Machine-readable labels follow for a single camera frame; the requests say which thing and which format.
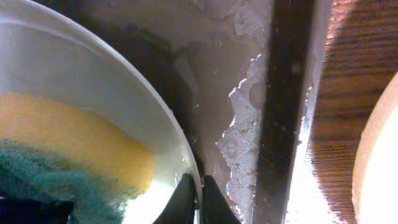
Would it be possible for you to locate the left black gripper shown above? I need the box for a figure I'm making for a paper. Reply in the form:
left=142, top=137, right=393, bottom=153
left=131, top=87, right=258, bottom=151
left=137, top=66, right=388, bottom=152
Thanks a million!
left=1, top=198, right=75, bottom=224

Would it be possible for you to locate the green and yellow sponge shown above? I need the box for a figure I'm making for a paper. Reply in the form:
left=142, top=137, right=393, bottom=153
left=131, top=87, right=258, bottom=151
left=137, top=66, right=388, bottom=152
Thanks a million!
left=1, top=92, right=155, bottom=223

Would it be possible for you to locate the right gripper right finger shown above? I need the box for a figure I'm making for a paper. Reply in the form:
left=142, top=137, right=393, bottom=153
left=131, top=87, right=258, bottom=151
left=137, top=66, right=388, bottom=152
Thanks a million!
left=202, top=175, right=241, bottom=224

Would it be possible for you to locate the pale grey plate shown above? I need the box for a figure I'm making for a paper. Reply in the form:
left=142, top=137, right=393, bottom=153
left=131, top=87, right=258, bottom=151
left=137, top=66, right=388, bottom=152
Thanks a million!
left=1, top=1, right=202, bottom=223

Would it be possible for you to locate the cream white plate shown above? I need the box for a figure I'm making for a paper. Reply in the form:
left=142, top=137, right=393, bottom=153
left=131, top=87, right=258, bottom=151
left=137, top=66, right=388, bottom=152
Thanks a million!
left=352, top=75, right=397, bottom=224

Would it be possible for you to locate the large dark serving tray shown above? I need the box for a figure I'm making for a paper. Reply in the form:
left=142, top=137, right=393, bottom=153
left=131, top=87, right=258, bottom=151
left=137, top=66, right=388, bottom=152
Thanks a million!
left=44, top=0, right=333, bottom=223

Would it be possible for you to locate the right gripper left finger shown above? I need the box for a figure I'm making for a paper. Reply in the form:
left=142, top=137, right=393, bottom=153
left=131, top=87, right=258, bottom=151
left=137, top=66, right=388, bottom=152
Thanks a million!
left=154, top=174, right=197, bottom=224

